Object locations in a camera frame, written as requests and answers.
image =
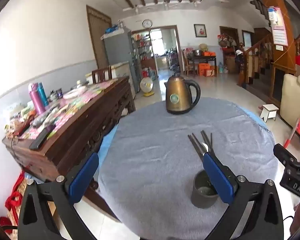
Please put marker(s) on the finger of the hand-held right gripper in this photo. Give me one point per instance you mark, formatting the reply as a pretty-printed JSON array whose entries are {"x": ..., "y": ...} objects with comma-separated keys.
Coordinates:
[{"x": 283, "y": 153}]

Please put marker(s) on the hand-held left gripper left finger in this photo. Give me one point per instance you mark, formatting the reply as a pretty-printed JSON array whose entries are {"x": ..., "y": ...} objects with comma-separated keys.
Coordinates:
[{"x": 83, "y": 178}]

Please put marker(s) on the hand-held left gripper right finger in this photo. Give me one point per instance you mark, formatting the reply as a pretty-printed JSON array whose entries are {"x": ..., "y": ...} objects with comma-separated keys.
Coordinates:
[{"x": 218, "y": 180}]

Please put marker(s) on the dark grey cup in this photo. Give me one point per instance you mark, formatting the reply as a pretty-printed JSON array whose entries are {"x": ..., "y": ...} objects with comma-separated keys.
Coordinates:
[{"x": 202, "y": 200}]

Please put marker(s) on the small white stool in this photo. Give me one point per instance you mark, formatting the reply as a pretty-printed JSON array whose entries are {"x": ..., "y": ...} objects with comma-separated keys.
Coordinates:
[{"x": 269, "y": 110}]

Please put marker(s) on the carved wooden sideboard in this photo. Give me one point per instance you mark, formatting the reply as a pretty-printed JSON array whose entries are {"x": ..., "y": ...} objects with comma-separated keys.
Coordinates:
[{"x": 77, "y": 132}]

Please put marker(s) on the light blue table cover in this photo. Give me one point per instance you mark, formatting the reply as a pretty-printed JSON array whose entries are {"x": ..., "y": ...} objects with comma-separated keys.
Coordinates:
[{"x": 107, "y": 137}]

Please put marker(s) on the black remote control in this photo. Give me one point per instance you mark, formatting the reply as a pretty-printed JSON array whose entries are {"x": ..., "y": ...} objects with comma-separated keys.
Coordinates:
[{"x": 42, "y": 137}]

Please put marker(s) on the cream sofa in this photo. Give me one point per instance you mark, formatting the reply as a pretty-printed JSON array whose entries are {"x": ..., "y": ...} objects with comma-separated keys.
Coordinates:
[{"x": 293, "y": 92}]

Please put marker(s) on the grey table cloth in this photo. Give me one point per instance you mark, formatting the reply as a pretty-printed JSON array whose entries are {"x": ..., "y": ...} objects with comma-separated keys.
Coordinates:
[{"x": 152, "y": 155}]

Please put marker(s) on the red and gold bag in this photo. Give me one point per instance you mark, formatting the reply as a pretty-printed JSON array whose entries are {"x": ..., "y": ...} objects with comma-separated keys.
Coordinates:
[{"x": 13, "y": 200}]

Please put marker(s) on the pink floral tablecloth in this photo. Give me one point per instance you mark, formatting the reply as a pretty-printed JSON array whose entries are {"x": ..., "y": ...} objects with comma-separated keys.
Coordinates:
[{"x": 75, "y": 103}]

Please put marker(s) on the white bowl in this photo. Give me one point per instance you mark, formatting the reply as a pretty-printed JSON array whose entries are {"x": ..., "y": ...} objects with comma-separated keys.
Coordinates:
[{"x": 73, "y": 93}]

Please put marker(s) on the pink water bottle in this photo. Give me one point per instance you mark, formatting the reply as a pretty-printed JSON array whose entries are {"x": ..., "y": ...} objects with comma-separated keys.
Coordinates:
[{"x": 37, "y": 100}]

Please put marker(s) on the bronze electric kettle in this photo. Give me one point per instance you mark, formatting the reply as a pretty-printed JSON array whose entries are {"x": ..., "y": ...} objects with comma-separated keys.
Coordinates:
[{"x": 177, "y": 97}]

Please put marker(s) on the teal water bottle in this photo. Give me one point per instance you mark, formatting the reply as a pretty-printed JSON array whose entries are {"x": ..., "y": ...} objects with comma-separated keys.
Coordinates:
[{"x": 43, "y": 95}]

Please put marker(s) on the wooden chair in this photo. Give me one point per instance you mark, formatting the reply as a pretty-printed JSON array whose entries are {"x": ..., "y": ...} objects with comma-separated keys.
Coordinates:
[{"x": 101, "y": 76}]

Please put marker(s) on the wooden stair railing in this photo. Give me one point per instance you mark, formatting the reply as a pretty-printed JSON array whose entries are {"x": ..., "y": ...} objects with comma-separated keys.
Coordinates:
[{"x": 257, "y": 52}]

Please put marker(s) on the clear water jug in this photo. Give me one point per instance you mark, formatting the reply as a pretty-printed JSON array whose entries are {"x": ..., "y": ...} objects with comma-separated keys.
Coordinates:
[{"x": 221, "y": 68}]

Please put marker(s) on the orange gift boxes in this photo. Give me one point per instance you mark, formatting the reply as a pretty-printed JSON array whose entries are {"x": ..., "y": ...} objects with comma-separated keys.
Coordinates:
[{"x": 206, "y": 70}]

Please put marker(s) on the white floor fan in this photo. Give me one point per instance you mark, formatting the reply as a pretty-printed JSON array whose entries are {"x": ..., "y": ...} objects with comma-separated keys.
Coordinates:
[{"x": 147, "y": 85}]

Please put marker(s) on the white chest freezer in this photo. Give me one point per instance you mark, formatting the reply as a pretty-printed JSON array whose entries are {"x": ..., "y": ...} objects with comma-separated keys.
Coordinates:
[{"x": 118, "y": 70}]

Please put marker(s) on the dark wooden side table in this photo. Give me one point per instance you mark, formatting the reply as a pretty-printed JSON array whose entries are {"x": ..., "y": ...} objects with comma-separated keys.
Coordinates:
[{"x": 202, "y": 58}]

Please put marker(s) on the grey refrigerator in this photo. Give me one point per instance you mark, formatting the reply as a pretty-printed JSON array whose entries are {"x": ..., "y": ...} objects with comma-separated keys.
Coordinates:
[{"x": 117, "y": 47}]

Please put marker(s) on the brown wooden door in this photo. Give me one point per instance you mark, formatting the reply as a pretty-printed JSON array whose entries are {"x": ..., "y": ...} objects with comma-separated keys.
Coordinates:
[{"x": 97, "y": 40}]

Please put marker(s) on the pink wall calendar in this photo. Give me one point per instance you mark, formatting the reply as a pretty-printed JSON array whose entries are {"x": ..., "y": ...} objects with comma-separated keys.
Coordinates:
[{"x": 280, "y": 32}]

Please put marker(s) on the framed wall picture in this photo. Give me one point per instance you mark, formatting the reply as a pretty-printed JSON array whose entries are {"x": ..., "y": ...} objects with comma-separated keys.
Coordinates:
[{"x": 200, "y": 30}]

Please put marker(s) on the round wall clock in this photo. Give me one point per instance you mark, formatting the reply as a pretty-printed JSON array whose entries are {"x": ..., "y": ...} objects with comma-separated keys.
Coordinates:
[{"x": 147, "y": 23}]

